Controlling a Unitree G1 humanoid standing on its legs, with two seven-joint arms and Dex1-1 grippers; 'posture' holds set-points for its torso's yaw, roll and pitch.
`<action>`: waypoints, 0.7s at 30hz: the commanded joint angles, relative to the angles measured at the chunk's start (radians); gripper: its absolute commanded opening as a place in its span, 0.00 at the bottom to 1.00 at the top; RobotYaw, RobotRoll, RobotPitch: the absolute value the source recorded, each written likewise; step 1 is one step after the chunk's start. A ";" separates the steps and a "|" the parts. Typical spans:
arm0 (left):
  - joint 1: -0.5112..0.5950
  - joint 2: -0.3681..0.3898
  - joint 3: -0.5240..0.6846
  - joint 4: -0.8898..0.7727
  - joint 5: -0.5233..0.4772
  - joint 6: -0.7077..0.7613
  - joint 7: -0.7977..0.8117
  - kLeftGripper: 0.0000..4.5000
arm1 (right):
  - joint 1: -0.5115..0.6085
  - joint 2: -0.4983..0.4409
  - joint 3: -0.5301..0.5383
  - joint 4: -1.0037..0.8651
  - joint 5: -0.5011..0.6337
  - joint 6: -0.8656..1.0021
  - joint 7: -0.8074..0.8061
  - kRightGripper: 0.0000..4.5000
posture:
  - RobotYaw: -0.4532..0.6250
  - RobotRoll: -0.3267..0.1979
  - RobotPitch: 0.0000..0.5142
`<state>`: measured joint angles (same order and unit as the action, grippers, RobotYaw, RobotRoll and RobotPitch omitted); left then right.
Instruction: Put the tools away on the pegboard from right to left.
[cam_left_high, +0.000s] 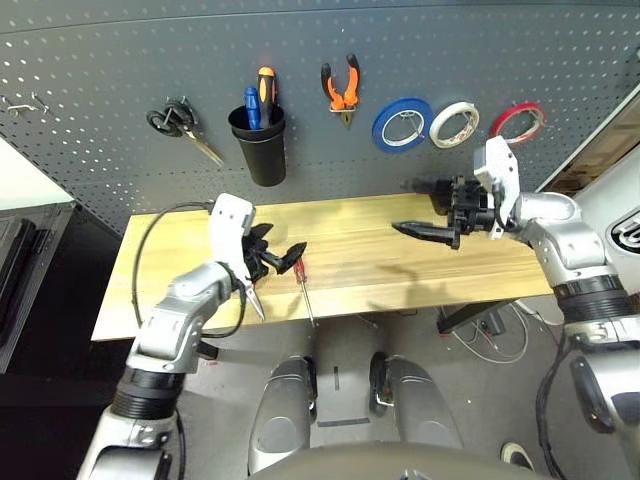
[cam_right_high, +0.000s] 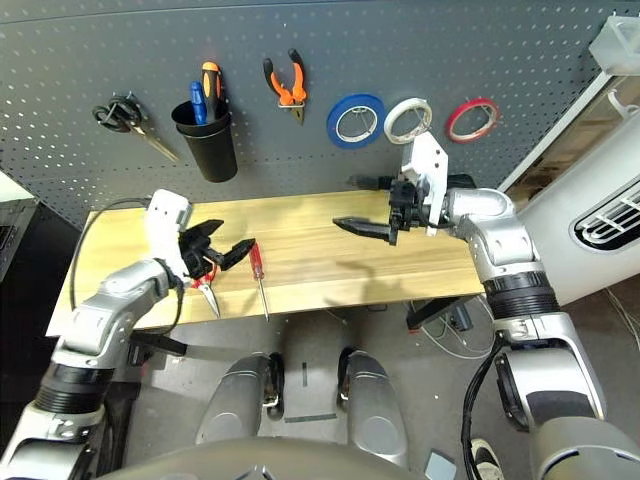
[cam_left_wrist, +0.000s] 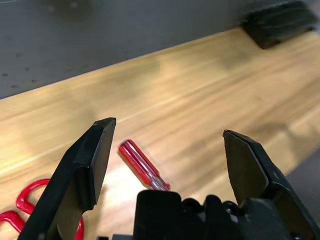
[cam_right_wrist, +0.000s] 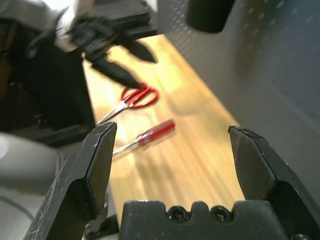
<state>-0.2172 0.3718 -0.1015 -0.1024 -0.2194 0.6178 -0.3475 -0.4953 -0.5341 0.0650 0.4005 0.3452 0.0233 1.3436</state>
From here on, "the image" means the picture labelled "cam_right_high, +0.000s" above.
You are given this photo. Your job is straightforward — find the white tape roll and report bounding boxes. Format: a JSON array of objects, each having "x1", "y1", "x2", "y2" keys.
[{"x1": 383, "y1": 97, "x2": 435, "y2": 146}]

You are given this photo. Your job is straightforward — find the grey metal pegboard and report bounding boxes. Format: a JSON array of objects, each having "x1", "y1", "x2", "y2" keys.
[{"x1": 0, "y1": 0, "x2": 622, "y2": 227}]

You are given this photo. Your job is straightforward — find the red handled screwdriver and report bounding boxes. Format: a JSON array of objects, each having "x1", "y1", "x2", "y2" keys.
[{"x1": 248, "y1": 243, "x2": 272, "y2": 323}]

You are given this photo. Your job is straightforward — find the red handled scissors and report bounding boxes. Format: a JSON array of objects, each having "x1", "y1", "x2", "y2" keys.
[{"x1": 189, "y1": 262, "x2": 223, "y2": 320}]

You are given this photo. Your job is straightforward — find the orange black handled screwdriver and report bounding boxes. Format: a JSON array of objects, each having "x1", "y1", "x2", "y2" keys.
[{"x1": 201, "y1": 61, "x2": 223, "y2": 124}]

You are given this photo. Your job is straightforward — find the translucent plastic box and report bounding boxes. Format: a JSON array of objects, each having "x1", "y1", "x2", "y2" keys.
[{"x1": 588, "y1": 14, "x2": 640, "y2": 77}]

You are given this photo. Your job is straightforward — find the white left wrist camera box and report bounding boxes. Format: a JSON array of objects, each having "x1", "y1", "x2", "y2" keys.
[{"x1": 144, "y1": 188, "x2": 194, "y2": 282}]

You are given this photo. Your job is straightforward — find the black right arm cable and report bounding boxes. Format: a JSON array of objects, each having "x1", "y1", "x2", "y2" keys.
[{"x1": 460, "y1": 344, "x2": 507, "y2": 480}]

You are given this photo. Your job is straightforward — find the silver robot leg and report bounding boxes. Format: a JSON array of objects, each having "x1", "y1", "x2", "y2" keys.
[
  {"x1": 338, "y1": 349, "x2": 409, "y2": 469},
  {"x1": 194, "y1": 352, "x2": 276, "y2": 447}
]

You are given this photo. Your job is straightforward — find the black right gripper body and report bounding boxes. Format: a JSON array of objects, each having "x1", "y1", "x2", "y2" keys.
[{"x1": 388, "y1": 177, "x2": 434, "y2": 246}]

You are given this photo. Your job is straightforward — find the white floor cable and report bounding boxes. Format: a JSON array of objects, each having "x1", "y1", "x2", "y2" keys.
[{"x1": 605, "y1": 288, "x2": 640, "y2": 354}]

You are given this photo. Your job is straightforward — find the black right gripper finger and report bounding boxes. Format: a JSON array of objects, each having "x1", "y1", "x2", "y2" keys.
[
  {"x1": 349, "y1": 173, "x2": 396, "y2": 192},
  {"x1": 333, "y1": 216, "x2": 399, "y2": 247}
]

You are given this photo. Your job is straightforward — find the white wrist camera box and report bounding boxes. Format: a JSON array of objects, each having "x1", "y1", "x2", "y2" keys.
[
  {"x1": 144, "y1": 188, "x2": 194, "y2": 282},
  {"x1": 399, "y1": 132, "x2": 449, "y2": 237}
]

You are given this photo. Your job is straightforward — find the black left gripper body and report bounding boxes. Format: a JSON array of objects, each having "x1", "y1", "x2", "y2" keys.
[{"x1": 178, "y1": 229, "x2": 217, "y2": 281}]

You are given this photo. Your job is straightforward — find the red tape roll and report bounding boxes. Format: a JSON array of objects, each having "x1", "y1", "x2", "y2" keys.
[{"x1": 444, "y1": 97, "x2": 502, "y2": 145}]

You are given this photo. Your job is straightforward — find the black plastic cup holder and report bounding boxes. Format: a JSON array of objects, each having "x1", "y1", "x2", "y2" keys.
[{"x1": 171, "y1": 99, "x2": 239, "y2": 184}]

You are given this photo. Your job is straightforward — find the black side cabinet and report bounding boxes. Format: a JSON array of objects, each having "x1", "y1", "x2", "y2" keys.
[{"x1": 0, "y1": 198, "x2": 87, "y2": 401}]

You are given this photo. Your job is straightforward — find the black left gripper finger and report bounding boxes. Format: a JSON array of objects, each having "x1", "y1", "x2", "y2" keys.
[
  {"x1": 185, "y1": 218, "x2": 225, "y2": 245},
  {"x1": 209, "y1": 238, "x2": 257, "y2": 272}
]

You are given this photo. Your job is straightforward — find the dark grey robot torso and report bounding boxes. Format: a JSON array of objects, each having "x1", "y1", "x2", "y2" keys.
[{"x1": 99, "y1": 437, "x2": 417, "y2": 480}]

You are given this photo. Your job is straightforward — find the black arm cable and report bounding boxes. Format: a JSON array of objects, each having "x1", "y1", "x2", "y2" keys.
[
  {"x1": 69, "y1": 197, "x2": 187, "y2": 337},
  {"x1": 460, "y1": 344, "x2": 507, "y2": 480}
]

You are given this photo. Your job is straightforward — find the blue handled screwdriver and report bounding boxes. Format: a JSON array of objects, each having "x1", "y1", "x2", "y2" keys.
[{"x1": 189, "y1": 81, "x2": 209, "y2": 127}]

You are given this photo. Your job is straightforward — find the silver left robot leg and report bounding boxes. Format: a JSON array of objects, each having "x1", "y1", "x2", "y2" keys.
[{"x1": 194, "y1": 352, "x2": 276, "y2": 447}]

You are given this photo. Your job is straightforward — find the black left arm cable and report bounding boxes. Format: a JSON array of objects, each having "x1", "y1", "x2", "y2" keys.
[{"x1": 69, "y1": 197, "x2": 187, "y2": 337}]

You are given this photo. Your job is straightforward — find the silver right robot leg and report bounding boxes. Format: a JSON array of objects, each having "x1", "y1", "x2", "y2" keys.
[{"x1": 338, "y1": 349, "x2": 409, "y2": 469}]

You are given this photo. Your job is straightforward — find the grey square pad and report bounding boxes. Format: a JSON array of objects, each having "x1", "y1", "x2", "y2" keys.
[{"x1": 423, "y1": 449, "x2": 458, "y2": 480}]

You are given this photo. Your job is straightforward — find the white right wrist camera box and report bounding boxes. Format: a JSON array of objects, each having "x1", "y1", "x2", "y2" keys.
[{"x1": 399, "y1": 132, "x2": 449, "y2": 237}]

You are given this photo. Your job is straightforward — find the black handled scissors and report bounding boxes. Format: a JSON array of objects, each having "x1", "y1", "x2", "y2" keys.
[{"x1": 92, "y1": 92, "x2": 181, "y2": 164}]

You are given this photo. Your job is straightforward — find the orange black long-nose pliers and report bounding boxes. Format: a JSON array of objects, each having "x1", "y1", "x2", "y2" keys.
[{"x1": 262, "y1": 48, "x2": 308, "y2": 126}]

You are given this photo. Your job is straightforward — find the white sneaker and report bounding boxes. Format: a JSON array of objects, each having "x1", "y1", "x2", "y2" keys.
[{"x1": 471, "y1": 438, "x2": 500, "y2": 480}]

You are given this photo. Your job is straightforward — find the white air conditioner tower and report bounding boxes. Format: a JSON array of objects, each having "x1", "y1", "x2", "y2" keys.
[{"x1": 517, "y1": 102, "x2": 640, "y2": 308}]

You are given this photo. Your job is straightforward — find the blue tape roll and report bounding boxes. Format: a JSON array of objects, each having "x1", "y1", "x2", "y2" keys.
[{"x1": 326, "y1": 93, "x2": 387, "y2": 151}]

